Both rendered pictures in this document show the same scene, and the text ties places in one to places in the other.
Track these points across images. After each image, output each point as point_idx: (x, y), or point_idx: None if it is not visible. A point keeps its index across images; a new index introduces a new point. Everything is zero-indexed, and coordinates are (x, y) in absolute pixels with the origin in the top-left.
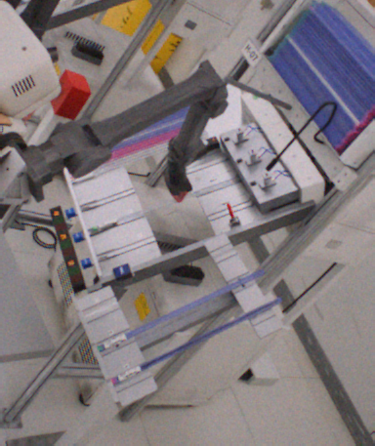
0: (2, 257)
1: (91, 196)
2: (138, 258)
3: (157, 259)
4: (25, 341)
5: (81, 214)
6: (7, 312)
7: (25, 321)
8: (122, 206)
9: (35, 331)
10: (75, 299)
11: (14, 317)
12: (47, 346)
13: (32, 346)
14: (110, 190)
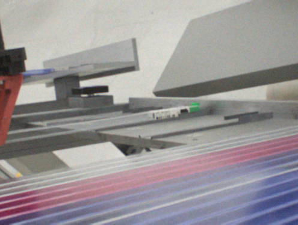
0: (292, 47)
1: (264, 123)
2: (77, 118)
3: (34, 113)
4: (177, 61)
5: (241, 99)
6: (214, 46)
7: (194, 65)
8: (159, 128)
9: (179, 73)
10: (124, 40)
11: (205, 53)
12: (159, 82)
13: (168, 67)
14: (219, 131)
